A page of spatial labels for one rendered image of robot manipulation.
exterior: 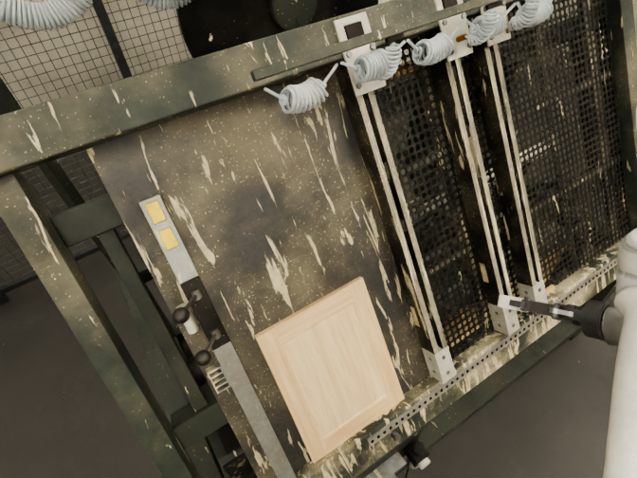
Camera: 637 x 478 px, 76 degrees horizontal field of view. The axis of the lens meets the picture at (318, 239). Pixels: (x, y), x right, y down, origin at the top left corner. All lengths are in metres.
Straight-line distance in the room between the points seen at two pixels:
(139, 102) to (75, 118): 0.13
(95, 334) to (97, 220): 0.27
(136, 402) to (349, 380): 0.63
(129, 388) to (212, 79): 0.76
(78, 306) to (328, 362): 0.71
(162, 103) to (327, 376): 0.90
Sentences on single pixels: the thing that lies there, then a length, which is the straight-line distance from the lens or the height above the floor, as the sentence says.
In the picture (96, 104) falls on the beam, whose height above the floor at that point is 1.92.
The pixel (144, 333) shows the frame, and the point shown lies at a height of 0.79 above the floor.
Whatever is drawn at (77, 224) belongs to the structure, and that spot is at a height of 1.67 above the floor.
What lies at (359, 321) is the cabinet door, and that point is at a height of 1.19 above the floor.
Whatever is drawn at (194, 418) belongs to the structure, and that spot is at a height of 1.14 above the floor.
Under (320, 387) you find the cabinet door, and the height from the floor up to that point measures 1.08.
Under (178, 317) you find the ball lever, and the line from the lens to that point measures 0.97.
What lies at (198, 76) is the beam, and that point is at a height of 1.92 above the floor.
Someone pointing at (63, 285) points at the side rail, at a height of 1.62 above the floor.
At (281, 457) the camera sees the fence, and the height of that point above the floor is 1.00.
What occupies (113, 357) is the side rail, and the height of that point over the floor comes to 1.45.
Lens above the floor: 2.31
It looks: 47 degrees down
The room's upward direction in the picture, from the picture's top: 5 degrees counter-clockwise
